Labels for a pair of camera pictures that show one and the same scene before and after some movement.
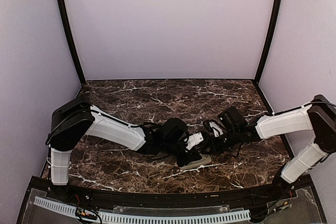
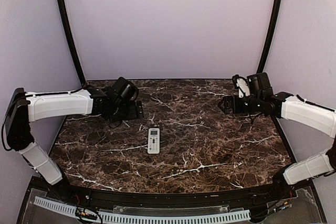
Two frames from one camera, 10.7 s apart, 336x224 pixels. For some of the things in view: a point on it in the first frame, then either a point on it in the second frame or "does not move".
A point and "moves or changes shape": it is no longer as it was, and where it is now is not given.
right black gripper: x=214 y=148 -> x=227 y=99
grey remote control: x=205 y=159 moves or changes shape
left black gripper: x=193 y=156 -> x=133 y=114
